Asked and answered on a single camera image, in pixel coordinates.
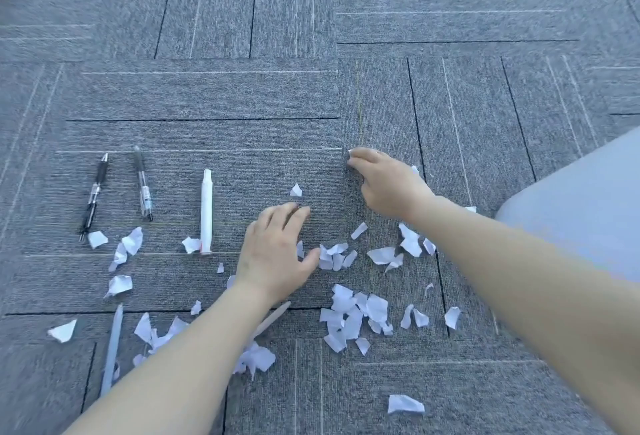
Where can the person's light grey trouser leg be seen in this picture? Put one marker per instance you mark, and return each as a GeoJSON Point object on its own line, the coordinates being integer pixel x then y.
{"type": "Point", "coordinates": [585, 219]}

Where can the person's right forearm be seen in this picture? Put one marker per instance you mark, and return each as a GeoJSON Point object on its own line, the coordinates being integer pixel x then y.
{"type": "Point", "coordinates": [525, 299]}

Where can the slim white red print pen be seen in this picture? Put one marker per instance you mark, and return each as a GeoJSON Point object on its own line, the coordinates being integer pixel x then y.
{"type": "Point", "coordinates": [274, 317]}

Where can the person's left hand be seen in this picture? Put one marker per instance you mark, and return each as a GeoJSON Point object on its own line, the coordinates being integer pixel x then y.
{"type": "Point", "coordinates": [272, 254]}

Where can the person's left forearm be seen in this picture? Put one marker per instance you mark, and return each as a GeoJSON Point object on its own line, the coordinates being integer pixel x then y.
{"type": "Point", "coordinates": [175, 374]}

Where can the clear barrel grey grip pen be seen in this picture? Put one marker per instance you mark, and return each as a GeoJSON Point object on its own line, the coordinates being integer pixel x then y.
{"type": "Point", "coordinates": [143, 189]}

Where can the white paper scraps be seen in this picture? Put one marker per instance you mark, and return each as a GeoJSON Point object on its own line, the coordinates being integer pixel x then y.
{"type": "Point", "coordinates": [350, 319]}

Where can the thick white marker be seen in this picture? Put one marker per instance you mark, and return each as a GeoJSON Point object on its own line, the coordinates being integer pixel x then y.
{"type": "Point", "coordinates": [206, 209]}

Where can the black grip pen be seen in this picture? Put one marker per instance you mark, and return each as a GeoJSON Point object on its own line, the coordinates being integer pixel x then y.
{"type": "Point", "coordinates": [95, 194]}

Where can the person's right hand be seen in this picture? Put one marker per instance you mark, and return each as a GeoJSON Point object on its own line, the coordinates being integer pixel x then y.
{"type": "Point", "coordinates": [390, 184]}

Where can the translucent grey pen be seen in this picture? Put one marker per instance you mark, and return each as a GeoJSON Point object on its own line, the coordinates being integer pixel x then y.
{"type": "Point", "coordinates": [112, 349]}

